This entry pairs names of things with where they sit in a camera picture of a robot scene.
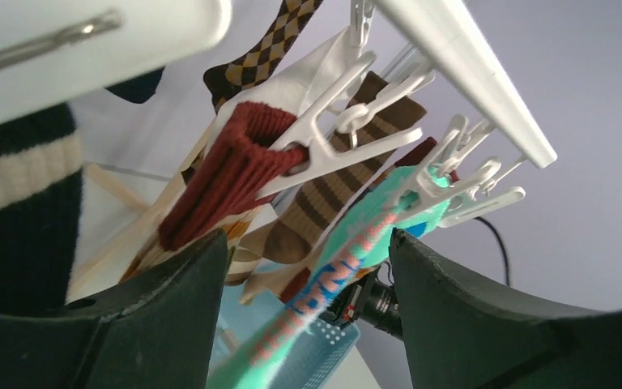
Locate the right camera cable black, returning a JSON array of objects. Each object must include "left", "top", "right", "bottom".
[{"left": 471, "top": 216, "right": 512, "bottom": 289}]

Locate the blue plastic basket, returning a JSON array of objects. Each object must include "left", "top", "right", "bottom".
[{"left": 209, "top": 285, "right": 360, "bottom": 389}]

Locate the navy sock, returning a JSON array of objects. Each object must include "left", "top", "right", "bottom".
[{"left": 106, "top": 67, "right": 164, "bottom": 105}]

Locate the green white sock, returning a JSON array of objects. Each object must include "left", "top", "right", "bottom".
[{"left": 206, "top": 166, "right": 449, "bottom": 388}]

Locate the plain white sock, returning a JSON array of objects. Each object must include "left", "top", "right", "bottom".
[{"left": 202, "top": 28, "right": 364, "bottom": 156}]

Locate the black sock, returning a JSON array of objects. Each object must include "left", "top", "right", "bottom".
[{"left": 0, "top": 104, "right": 83, "bottom": 315}]

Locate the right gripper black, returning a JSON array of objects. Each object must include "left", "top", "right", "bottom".
[{"left": 320, "top": 270, "right": 403, "bottom": 340}]

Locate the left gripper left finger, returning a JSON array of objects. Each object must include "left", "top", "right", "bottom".
[{"left": 0, "top": 230, "right": 229, "bottom": 388}]

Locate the white plastic sock hanger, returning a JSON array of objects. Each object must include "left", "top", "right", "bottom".
[{"left": 0, "top": 0, "right": 559, "bottom": 229}]

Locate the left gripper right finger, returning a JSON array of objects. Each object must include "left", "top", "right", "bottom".
[{"left": 390, "top": 229, "right": 622, "bottom": 388}]

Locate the striped brown green sock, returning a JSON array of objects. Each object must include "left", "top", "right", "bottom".
[{"left": 224, "top": 71, "right": 428, "bottom": 289}]

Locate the dark argyle sock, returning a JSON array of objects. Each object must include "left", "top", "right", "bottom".
[{"left": 202, "top": 0, "right": 322, "bottom": 111}]

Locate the wooden drying rack frame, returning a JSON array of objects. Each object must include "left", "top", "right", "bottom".
[{"left": 66, "top": 124, "right": 214, "bottom": 302}]

